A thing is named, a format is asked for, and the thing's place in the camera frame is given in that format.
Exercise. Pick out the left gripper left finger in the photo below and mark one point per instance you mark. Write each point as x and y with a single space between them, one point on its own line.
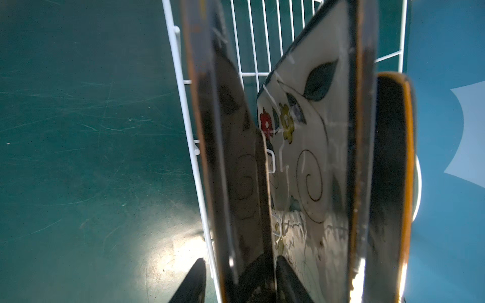
192 288

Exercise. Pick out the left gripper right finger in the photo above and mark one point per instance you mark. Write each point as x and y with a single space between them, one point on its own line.
289 287

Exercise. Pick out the floral square plate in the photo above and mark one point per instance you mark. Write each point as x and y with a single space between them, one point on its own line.
317 110
233 159

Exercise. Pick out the white wire dish rack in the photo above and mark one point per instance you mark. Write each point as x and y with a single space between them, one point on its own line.
179 53

